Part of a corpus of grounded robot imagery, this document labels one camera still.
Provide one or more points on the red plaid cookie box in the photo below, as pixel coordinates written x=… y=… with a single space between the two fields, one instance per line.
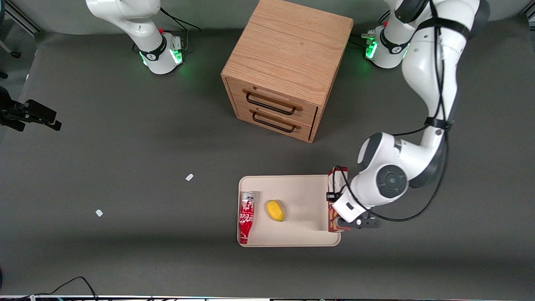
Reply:
x=337 y=177

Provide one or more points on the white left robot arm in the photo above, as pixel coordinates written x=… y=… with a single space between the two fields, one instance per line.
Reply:
x=430 y=75

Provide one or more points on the cream plastic tray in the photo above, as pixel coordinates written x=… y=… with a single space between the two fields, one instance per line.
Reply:
x=301 y=196

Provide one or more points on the yellow lemon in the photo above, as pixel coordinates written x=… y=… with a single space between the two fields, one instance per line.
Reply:
x=275 y=210

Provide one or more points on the wooden drawer front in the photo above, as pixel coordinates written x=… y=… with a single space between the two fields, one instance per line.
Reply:
x=246 y=113
x=309 y=113

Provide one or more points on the red soda can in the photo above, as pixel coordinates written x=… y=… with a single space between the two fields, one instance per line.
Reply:
x=246 y=215

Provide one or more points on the wooden drawer cabinet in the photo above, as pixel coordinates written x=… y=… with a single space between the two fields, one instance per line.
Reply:
x=288 y=42

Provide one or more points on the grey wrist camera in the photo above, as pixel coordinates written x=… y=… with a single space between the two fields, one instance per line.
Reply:
x=359 y=223

